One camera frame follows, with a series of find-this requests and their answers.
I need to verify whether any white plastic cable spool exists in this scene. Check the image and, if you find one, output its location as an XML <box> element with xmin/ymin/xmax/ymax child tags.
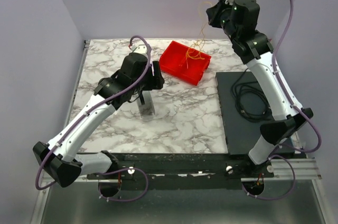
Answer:
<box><xmin>137</xmin><ymin>91</ymin><xmax>155</xmax><ymax>116</ymax></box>

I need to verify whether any thin yellow wire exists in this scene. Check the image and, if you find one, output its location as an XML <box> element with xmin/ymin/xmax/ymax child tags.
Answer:
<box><xmin>183</xmin><ymin>1</ymin><xmax>213</xmax><ymax>69</ymax></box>

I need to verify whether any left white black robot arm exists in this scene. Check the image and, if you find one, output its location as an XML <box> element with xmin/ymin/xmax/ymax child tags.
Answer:
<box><xmin>33</xmin><ymin>52</ymin><xmax>164</xmax><ymax>188</ymax></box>

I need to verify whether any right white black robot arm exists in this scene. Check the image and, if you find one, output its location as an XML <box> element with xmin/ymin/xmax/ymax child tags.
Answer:
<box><xmin>206</xmin><ymin>0</ymin><xmax>313</xmax><ymax>165</ymax></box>

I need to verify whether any red plastic bin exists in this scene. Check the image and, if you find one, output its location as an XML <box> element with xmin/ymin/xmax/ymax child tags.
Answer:
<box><xmin>159</xmin><ymin>41</ymin><xmax>211</xmax><ymax>86</ymax></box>

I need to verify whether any black flat box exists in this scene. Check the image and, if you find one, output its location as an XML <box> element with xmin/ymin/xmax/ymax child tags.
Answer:
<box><xmin>215</xmin><ymin>70</ymin><xmax>273</xmax><ymax>157</ymax></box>

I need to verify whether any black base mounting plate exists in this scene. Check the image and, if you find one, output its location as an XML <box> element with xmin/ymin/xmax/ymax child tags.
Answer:
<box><xmin>87</xmin><ymin>153</ymin><xmax>274</xmax><ymax>190</ymax></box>

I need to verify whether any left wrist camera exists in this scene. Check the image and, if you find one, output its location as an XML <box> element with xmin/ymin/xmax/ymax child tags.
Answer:
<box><xmin>129</xmin><ymin>44</ymin><xmax>147</xmax><ymax>56</ymax></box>

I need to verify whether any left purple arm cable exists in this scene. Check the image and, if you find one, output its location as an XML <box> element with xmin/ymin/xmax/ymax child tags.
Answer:
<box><xmin>35</xmin><ymin>35</ymin><xmax>154</xmax><ymax>191</ymax></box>

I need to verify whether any black coiled cable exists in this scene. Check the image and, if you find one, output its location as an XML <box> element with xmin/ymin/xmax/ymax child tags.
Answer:
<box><xmin>231</xmin><ymin>68</ymin><xmax>273</xmax><ymax>123</ymax></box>

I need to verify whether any aluminium extrusion rail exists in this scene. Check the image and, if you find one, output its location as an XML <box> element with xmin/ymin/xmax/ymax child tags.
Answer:
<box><xmin>43</xmin><ymin>157</ymin><xmax>322</xmax><ymax>182</ymax></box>

